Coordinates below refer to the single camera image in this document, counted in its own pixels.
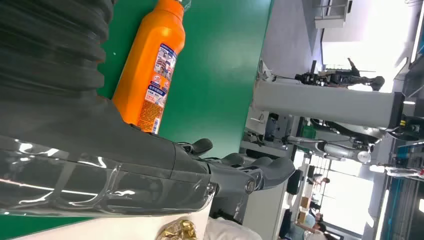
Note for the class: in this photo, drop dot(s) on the black humanoid robot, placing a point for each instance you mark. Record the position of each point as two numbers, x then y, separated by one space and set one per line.
341 78

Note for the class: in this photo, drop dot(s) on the white cabinet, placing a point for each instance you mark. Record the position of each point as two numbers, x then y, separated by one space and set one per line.
265 212

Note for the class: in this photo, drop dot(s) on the ribbed grey right arm sleeve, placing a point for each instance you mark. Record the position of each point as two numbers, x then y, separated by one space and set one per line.
49 43

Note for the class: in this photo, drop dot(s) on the green plastic crate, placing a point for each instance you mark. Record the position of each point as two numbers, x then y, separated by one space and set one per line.
309 132

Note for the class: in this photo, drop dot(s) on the white square pillar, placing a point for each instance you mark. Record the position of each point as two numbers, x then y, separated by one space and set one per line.
324 102

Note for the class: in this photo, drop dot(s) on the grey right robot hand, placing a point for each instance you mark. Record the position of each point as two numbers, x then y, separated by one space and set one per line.
99 159

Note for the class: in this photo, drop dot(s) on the blue framed machine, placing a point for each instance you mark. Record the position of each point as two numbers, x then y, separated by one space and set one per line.
392 212

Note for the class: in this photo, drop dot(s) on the gold foil wrapper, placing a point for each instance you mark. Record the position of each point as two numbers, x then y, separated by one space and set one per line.
177 230

